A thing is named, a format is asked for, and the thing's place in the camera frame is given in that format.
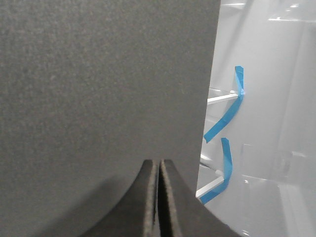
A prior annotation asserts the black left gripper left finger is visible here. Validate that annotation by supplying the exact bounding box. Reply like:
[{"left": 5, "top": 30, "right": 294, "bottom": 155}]
[{"left": 82, "top": 159, "right": 158, "bottom": 237}]

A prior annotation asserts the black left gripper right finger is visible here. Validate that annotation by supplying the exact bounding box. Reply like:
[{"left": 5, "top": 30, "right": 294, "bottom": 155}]
[{"left": 158, "top": 159, "right": 239, "bottom": 237}]

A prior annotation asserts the dark grey fridge door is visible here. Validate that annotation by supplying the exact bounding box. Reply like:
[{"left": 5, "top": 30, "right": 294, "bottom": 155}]
[{"left": 0, "top": 0, "right": 220, "bottom": 237}]

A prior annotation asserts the lower glass fridge shelf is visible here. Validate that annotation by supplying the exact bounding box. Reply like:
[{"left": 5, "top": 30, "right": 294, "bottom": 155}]
[{"left": 196, "top": 163, "right": 224, "bottom": 198}]

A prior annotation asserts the glass fridge shelf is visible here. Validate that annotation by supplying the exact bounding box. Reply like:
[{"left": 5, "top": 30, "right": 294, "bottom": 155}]
[
  {"left": 207, "top": 88, "right": 238, "bottom": 105},
  {"left": 196, "top": 163, "right": 224, "bottom": 198}
]

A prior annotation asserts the right white fridge door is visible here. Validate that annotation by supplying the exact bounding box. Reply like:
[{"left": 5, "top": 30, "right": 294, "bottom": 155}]
[{"left": 201, "top": 0, "right": 316, "bottom": 237}]

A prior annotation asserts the clear door bin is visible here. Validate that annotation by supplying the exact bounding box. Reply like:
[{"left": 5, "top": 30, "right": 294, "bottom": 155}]
[{"left": 240, "top": 144, "right": 316, "bottom": 237}]

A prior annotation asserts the upper glass fridge shelf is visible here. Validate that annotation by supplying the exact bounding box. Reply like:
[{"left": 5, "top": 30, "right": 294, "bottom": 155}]
[{"left": 207, "top": 88, "right": 238, "bottom": 105}]

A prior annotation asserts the middle blue tape strip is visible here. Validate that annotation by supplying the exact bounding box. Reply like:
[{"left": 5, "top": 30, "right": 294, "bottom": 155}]
[{"left": 199, "top": 138, "right": 233, "bottom": 204}]

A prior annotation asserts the blue tape strip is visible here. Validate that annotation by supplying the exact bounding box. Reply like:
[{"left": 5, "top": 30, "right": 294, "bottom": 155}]
[
  {"left": 199, "top": 138, "right": 233, "bottom": 204},
  {"left": 204, "top": 66, "right": 244, "bottom": 143}
]

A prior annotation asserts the upper blue tape strip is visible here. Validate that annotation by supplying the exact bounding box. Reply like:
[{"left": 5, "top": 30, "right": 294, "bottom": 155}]
[{"left": 204, "top": 66, "right": 244, "bottom": 143}]

